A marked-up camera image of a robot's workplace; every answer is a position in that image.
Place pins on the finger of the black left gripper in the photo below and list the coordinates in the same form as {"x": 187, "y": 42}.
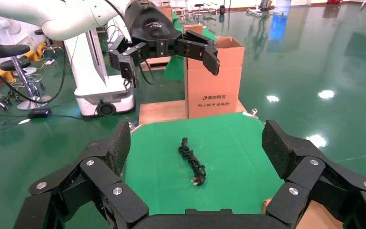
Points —
{"x": 202, "y": 52}
{"x": 124, "y": 58}

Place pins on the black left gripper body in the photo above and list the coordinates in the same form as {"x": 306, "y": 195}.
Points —
{"x": 151, "y": 28}

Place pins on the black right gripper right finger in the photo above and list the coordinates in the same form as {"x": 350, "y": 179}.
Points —
{"x": 309, "y": 177}

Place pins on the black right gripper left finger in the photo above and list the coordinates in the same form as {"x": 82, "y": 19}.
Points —
{"x": 94, "y": 177}

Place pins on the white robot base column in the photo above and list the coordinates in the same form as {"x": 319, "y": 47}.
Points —
{"x": 94, "y": 79}

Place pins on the tall printed cardboard box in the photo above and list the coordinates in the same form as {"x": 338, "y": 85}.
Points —
{"x": 214, "y": 91}

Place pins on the shallow open cardboard box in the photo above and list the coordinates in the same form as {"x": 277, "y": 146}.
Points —
{"x": 315, "y": 219}

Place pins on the wooden pallet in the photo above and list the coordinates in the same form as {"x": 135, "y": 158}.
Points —
{"x": 156, "y": 63}

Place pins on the black waste bin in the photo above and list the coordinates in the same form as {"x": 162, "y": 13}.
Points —
{"x": 222, "y": 9}

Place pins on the silver metal cloth clip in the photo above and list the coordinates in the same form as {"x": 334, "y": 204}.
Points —
{"x": 252, "y": 113}
{"x": 135, "y": 127}

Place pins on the flat cardboard sheet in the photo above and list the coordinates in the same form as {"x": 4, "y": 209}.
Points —
{"x": 161, "y": 112}

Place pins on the white power strip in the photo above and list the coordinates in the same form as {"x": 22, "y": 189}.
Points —
{"x": 50, "y": 62}

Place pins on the green table cloth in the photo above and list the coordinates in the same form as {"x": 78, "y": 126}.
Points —
{"x": 233, "y": 164}

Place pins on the small black floor adapter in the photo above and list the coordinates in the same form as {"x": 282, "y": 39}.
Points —
{"x": 39, "y": 113}

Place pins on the white standing fan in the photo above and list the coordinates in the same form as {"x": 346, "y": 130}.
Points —
{"x": 9, "y": 25}

